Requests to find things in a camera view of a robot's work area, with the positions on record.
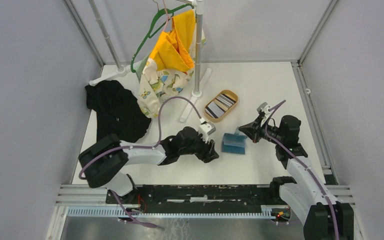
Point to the green clothes hanger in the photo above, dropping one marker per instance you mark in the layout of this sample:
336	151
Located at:
154	30

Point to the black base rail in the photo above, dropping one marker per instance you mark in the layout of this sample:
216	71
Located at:
202	199

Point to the blue card holder wallet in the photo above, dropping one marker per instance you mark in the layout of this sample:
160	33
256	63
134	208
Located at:
234	143

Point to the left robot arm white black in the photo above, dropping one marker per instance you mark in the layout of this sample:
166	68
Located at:
101	164

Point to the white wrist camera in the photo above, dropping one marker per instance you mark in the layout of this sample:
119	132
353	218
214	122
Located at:
205	129
263	109

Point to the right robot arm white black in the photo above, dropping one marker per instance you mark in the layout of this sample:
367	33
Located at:
321	213

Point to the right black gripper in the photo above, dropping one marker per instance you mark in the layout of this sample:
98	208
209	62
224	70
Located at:
253	129

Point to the oval wooden card tray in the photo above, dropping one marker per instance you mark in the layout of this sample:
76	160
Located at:
227	100

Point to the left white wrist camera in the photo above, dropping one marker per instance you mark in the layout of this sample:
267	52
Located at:
205	129

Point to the black garment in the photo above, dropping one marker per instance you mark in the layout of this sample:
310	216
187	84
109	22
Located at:
117	111

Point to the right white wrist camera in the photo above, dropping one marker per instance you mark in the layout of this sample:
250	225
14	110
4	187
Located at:
263	109

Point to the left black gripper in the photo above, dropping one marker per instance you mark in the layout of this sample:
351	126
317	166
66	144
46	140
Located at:
208	153

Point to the yellow dinosaur print jacket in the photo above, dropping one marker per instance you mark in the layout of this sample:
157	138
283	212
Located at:
170	65

